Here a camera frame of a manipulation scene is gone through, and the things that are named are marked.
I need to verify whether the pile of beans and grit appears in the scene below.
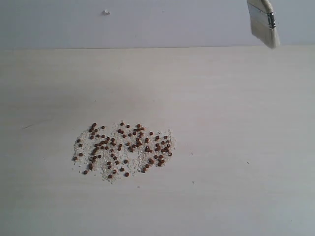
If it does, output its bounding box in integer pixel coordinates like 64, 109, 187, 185
71, 120, 175, 184

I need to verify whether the wooden paint brush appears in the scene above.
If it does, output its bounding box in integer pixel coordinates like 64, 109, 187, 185
247, 0, 280, 49

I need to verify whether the white wall plug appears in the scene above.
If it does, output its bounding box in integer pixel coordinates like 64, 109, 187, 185
101, 9, 111, 16

